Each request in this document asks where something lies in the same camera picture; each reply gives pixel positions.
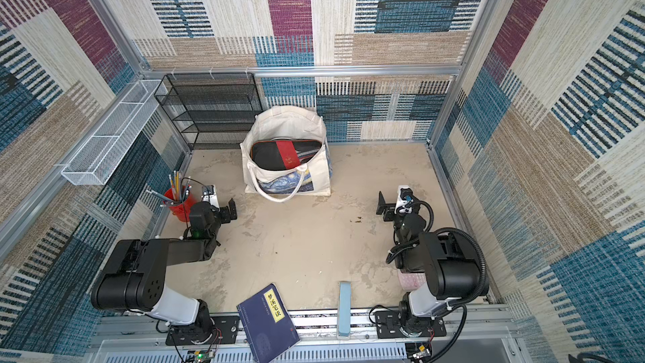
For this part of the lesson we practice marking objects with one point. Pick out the dark blue book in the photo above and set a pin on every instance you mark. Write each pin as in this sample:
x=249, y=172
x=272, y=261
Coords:
x=267, y=324

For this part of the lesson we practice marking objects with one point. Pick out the cream canvas tote bag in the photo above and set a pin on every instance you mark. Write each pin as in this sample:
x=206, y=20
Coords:
x=309, y=179

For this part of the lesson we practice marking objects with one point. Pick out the red black mesh paddle case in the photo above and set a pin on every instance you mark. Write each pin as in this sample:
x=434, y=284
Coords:
x=283, y=154

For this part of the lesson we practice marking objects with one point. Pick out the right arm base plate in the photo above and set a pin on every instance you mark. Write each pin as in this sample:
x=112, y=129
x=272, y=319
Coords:
x=393, y=325

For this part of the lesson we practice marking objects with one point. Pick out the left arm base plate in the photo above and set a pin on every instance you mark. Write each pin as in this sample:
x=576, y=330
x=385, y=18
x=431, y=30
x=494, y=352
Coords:
x=220, y=330

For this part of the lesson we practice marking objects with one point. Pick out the light blue eraser block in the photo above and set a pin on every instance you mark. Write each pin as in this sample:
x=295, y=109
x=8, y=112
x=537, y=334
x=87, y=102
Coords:
x=344, y=311

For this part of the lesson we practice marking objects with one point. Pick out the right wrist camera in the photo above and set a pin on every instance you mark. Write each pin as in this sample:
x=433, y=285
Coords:
x=404, y=201

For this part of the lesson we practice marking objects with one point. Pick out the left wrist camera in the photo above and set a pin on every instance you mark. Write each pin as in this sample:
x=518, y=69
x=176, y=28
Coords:
x=209, y=195

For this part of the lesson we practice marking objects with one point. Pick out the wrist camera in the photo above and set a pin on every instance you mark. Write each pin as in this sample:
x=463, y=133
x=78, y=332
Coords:
x=404, y=201
x=209, y=195

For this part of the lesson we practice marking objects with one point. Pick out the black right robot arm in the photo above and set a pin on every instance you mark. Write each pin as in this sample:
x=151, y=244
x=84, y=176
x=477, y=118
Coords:
x=451, y=261

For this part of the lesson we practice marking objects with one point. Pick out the red pencil cup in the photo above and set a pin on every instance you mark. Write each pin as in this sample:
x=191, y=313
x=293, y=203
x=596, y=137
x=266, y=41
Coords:
x=182, y=209

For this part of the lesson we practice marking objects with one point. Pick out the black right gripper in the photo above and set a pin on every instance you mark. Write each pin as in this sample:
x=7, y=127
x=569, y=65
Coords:
x=388, y=209

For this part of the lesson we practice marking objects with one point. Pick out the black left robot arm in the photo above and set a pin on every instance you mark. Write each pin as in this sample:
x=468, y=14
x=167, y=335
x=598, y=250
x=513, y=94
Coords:
x=134, y=277

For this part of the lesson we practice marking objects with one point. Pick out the white wire mesh basket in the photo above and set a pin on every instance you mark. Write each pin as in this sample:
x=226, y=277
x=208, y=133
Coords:
x=98, y=158

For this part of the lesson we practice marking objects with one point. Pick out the pink calculator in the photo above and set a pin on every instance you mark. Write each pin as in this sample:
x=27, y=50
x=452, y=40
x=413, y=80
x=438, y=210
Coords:
x=411, y=281

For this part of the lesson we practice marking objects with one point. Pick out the black wire mesh shelf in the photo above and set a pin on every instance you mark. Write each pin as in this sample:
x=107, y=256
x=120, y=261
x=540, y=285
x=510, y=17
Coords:
x=211, y=111

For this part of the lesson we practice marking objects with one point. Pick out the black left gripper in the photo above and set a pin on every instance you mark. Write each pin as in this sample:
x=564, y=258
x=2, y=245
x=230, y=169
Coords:
x=224, y=213

